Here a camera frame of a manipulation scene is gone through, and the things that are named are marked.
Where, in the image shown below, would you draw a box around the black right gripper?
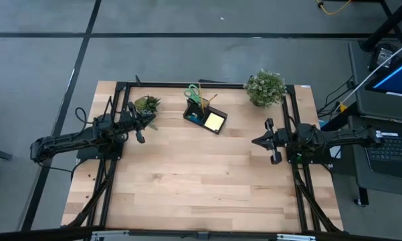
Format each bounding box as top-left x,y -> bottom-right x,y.
251,117 -> 291,166

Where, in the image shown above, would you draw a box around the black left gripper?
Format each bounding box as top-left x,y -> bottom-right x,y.
118,100 -> 157,145

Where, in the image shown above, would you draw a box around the yellow sticky note pad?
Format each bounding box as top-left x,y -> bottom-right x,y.
203,112 -> 226,133

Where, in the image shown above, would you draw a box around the green-handled scissors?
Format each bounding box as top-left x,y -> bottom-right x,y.
183,83 -> 203,107

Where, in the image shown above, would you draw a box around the black mesh desk organizer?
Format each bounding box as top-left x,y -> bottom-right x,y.
181,96 -> 229,136

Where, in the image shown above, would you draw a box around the succulent plant in dark pot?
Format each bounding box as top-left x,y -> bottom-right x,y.
133,94 -> 162,116

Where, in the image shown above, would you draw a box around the bushy plant in black pot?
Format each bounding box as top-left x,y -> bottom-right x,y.
243,68 -> 288,108

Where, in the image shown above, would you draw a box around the dark grey desk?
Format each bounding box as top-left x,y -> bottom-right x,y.
346,39 -> 402,207

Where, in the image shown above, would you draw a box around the black laptop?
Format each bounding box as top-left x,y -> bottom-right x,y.
365,129 -> 402,180

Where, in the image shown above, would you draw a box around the black power adapter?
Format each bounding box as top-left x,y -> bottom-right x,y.
369,42 -> 399,72

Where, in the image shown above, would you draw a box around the blue-lit monitor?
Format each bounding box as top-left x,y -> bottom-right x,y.
365,46 -> 402,98

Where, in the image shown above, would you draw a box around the black floor stand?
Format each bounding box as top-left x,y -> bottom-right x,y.
359,0 -> 402,54

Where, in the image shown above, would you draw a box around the black aluminium table frame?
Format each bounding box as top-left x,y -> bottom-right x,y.
0,74 -> 402,241

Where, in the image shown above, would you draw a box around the silver aluminium bracket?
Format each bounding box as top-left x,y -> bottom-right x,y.
276,234 -> 317,241

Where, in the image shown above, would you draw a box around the white cable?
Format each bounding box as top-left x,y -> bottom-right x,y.
334,35 -> 402,113

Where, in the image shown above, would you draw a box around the yellow power cable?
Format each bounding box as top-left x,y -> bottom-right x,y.
315,0 -> 353,16

